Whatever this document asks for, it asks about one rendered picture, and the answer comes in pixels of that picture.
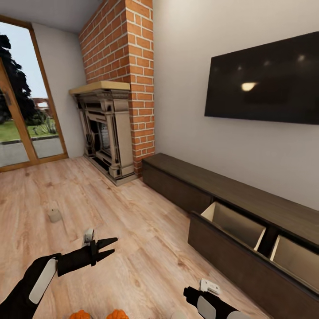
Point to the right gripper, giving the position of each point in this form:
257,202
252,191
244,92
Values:
192,295

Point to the countertop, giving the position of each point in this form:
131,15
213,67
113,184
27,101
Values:
100,85

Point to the cabinet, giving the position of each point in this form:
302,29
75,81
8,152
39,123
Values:
266,245

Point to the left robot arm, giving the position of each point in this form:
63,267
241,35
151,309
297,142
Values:
28,293

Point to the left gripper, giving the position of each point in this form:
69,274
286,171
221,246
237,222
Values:
90,254

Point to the wall mounted tv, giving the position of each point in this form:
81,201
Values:
277,82

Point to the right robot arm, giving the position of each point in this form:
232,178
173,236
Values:
209,305

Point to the wood fireplace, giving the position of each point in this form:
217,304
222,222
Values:
106,125

